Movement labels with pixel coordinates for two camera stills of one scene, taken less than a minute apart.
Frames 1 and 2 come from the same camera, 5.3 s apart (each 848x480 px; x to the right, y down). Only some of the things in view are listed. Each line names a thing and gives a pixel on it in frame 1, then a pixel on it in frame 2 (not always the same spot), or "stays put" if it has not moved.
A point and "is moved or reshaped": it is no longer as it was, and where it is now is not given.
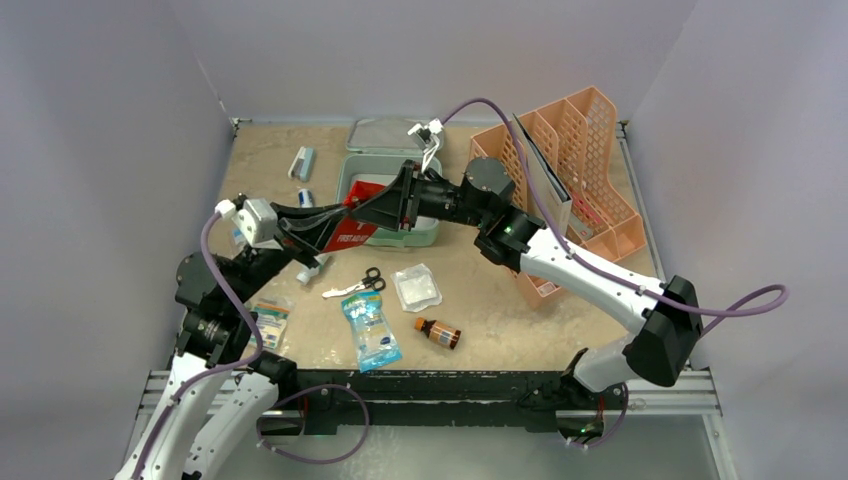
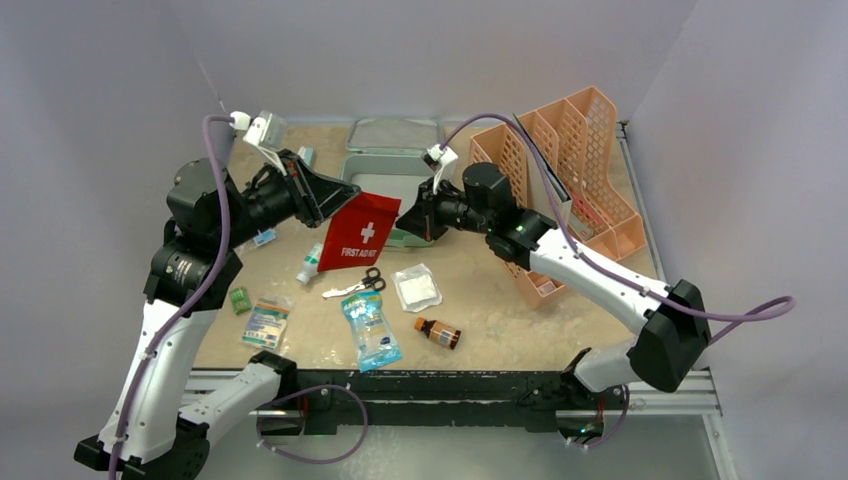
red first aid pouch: (350, 230) is moved or reshaped
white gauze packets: (417, 288) stays put
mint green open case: (376, 148) stays put
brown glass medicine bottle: (438, 332) stays put
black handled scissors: (372, 280) stays put
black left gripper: (305, 230) → (317, 195)
